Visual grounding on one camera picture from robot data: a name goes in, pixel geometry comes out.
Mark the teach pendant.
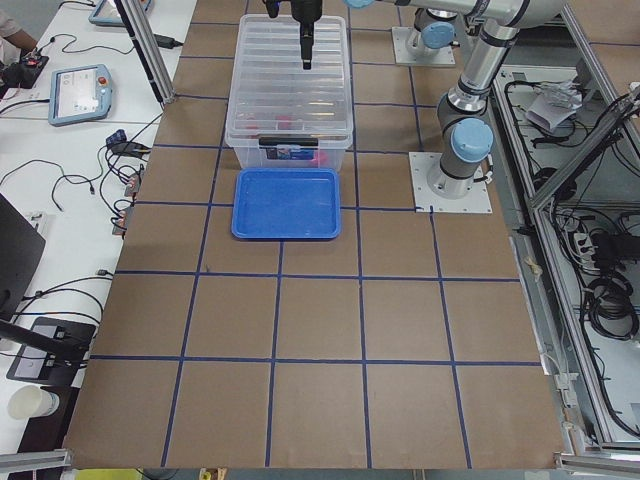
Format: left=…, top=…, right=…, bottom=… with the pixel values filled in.
left=48, top=64, right=112, bottom=127
left=88, top=0, right=124, bottom=27

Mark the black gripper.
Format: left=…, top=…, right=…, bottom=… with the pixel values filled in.
left=264, top=0, right=322, bottom=69

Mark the aluminium frame post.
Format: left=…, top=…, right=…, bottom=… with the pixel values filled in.
left=115, top=0, right=176, bottom=105

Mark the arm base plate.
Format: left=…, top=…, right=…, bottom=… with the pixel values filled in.
left=409, top=152, right=492, bottom=214
left=391, top=27, right=456, bottom=68

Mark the clear plastic storage box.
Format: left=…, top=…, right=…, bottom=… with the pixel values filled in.
left=223, top=14, right=355, bottom=170

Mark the clear plastic box lid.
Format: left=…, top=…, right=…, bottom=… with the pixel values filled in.
left=225, top=14, right=351, bottom=141

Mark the black power adapter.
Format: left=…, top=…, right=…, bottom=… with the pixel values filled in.
left=154, top=34, right=184, bottom=49

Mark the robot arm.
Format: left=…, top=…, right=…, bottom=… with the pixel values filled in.
left=405, top=8, right=458, bottom=55
left=394, top=0, right=566, bottom=199

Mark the black box latch handle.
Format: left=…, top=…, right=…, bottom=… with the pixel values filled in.
left=258, top=136, right=319, bottom=149

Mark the white paper cup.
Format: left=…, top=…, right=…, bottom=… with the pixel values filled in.
left=7, top=385, right=60, bottom=420

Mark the blue plastic tray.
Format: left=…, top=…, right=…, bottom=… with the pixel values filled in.
left=231, top=168, right=342, bottom=240

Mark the red block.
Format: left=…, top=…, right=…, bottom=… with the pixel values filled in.
left=313, top=151, right=331, bottom=168
left=275, top=115, right=296, bottom=131

